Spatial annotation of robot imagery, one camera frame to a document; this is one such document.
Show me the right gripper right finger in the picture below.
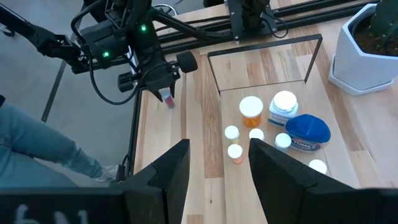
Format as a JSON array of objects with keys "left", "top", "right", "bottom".
[{"left": 248, "top": 138, "right": 358, "bottom": 224}]

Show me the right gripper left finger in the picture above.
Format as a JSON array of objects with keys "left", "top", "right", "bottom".
[{"left": 119, "top": 139, "right": 190, "bottom": 224}]

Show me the small red pill bottle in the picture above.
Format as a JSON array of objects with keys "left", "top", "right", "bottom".
[{"left": 159, "top": 88, "right": 175, "bottom": 109}]

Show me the small teal pill bottle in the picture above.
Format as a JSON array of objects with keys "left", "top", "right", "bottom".
[{"left": 274, "top": 133, "right": 292, "bottom": 152}]

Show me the slim pink pill bottle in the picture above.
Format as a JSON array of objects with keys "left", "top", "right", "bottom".
[{"left": 248, "top": 128, "right": 266, "bottom": 141}]

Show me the small orange pill bottle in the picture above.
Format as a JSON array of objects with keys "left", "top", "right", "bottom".
[{"left": 227, "top": 143, "right": 244, "bottom": 165}]

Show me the white round cap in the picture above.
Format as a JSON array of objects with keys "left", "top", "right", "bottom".
[{"left": 238, "top": 95, "right": 264, "bottom": 128}]

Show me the person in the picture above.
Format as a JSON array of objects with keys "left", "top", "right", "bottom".
[{"left": 0, "top": 95, "right": 119, "bottom": 189}]

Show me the white hexagonal plant pot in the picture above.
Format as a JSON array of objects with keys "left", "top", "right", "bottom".
[{"left": 328, "top": 2, "right": 398, "bottom": 96}]

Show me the green cactus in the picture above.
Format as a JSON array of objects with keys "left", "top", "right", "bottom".
[{"left": 369, "top": 0, "right": 398, "bottom": 52}]

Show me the small black table camera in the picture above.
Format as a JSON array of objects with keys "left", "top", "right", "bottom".
[{"left": 108, "top": 154, "right": 134, "bottom": 189}]

